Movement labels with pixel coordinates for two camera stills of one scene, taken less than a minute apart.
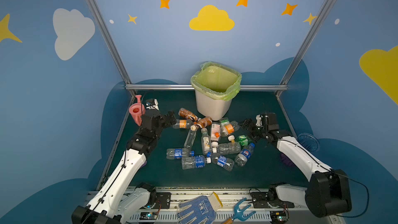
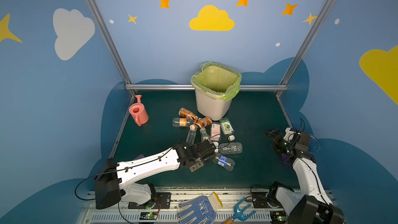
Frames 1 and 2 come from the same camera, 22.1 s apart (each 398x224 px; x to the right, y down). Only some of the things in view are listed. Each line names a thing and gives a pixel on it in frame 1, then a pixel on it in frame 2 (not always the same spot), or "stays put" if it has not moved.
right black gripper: [254, 127] -> [280, 140]
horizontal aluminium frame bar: [189, 86] stays put
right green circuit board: [279, 217] stays put
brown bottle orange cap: [203, 122] stays put
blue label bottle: [227, 164] stays put
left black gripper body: [166, 120] -> [204, 149]
